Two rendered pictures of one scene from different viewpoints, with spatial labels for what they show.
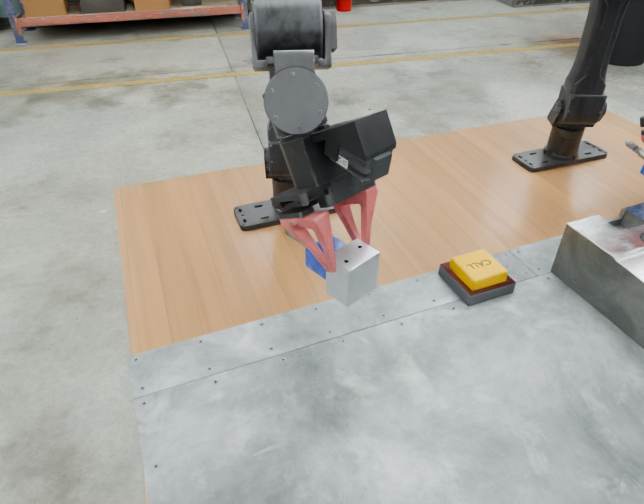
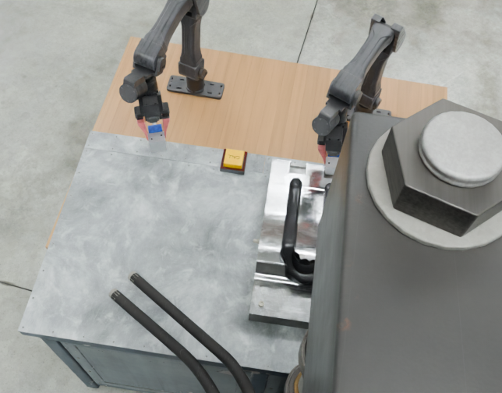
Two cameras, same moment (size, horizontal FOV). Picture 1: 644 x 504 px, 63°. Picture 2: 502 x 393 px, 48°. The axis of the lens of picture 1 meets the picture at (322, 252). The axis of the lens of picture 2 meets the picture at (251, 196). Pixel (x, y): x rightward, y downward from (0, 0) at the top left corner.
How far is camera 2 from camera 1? 133 cm
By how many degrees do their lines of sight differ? 28
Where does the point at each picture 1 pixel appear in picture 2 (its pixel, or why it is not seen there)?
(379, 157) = (151, 118)
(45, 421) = (93, 118)
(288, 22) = (143, 60)
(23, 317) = (105, 47)
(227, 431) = (104, 172)
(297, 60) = (129, 83)
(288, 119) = (125, 97)
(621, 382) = (239, 224)
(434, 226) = (249, 127)
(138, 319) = (102, 116)
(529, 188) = not seen: hidden behind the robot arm
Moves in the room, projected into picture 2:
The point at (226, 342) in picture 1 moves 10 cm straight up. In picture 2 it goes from (124, 141) to (119, 122)
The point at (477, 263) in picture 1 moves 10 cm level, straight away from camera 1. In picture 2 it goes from (233, 156) to (257, 141)
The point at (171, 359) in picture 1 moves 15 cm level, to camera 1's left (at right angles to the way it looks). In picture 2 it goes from (103, 139) to (68, 119)
